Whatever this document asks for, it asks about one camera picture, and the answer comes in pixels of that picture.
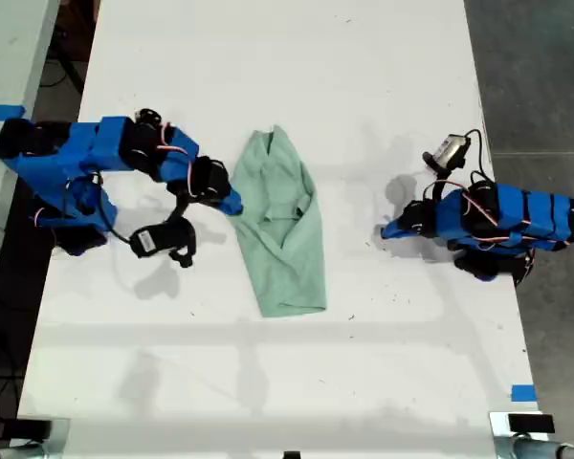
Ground grey camera box on stalk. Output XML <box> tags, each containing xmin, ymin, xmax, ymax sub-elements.
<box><xmin>420</xmin><ymin>134</ymin><xmax>471</xmax><ymax>202</ymax></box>

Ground grey side table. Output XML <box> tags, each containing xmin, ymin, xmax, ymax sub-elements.
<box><xmin>0</xmin><ymin>0</ymin><xmax>61</xmax><ymax>307</ymax></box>

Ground black camera box on stalk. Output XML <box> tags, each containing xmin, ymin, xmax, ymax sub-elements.
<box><xmin>128</xmin><ymin>216</ymin><xmax>198</xmax><ymax>270</ymax></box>

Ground black camera cable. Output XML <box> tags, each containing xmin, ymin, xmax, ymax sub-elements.
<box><xmin>92</xmin><ymin>171</ymin><xmax>193</xmax><ymax>246</ymax></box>
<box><xmin>460</xmin><ymin>127</ymin><xmax>497</xmax><ymax>186</ymax></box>

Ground black box on grey plate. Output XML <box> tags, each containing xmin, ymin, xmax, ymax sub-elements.
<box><xmin>3</xmin><ymin>416</ymin><xmax>72</xmax><ymax>451</ymax></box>

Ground short blue tape strip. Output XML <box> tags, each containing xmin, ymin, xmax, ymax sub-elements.
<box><xmin>511</xmin><ymin>383</ymin><xmax>539</xmax><ymax>404</ymax></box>

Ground pale green t-shirt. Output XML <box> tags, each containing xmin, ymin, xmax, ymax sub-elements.
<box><xmin>229</xmin><ymin>124</ymin><xmax>328</xmax><ymax>319</ymax></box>

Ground black box on white plate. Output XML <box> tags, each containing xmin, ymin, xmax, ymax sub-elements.
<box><xmin>488</xmin><ymin>410</ymin><xmax>556</xmax><ymax>442</ymax></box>

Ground grey metal pipe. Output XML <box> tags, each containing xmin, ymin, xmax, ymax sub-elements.
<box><xmin>494</xmin><ymin>435</ymin><xmax>574</xmax><ymax>459</ymax></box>
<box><xmin>0</xmin><ymin>441</ymin><xmax>47</xmax><ymax>459</ymax></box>

